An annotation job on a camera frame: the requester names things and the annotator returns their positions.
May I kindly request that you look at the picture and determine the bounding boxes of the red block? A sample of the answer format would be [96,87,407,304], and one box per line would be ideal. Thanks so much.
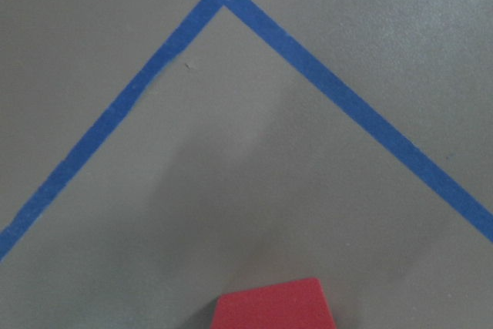
[210,277,336,329]

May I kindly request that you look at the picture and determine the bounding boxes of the blue tape grid lines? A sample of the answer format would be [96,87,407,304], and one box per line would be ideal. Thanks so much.
[1,0,492,257]

